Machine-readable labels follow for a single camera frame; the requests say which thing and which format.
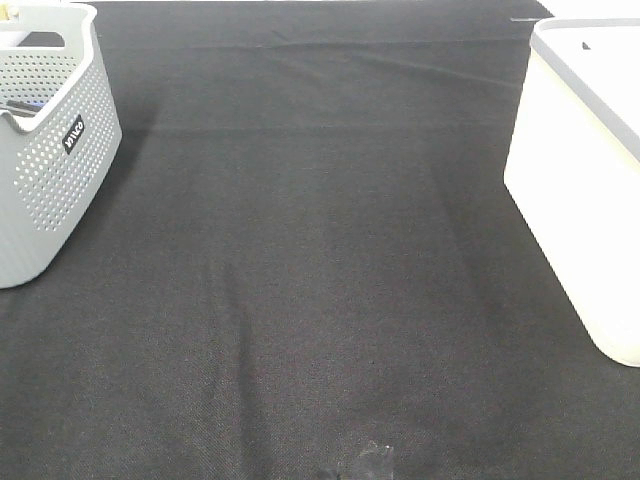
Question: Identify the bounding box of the black table cloth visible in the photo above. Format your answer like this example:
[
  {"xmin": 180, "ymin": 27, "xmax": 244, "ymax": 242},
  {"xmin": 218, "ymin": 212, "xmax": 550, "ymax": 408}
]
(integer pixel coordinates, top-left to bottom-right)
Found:
[{"xmin": 1, "ymin": 1, "xmax": 639, "ymax": 479}]

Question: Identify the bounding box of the clear tape patch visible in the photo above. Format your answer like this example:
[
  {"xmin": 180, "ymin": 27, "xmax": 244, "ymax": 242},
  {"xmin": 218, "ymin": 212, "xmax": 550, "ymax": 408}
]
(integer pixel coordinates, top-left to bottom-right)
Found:
[{"xmin": 343, "ymin": 441, "xmax": 395, "ymax": 480}]

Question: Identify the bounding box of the white basket with grey rim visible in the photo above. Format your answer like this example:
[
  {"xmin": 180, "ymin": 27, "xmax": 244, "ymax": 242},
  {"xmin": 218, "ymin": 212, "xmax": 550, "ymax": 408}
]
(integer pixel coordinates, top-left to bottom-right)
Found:
[{"xmin": 504, "ymin": 17, "xmax": 639, "ymax": 367}]

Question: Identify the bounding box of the grey perforated plastic basket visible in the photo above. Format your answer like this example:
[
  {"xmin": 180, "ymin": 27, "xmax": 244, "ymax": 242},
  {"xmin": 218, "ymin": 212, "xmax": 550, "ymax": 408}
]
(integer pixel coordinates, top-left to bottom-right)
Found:
[{"xmin": 1, "ymin": 1, "xmax": 122, "ymax": 288}]

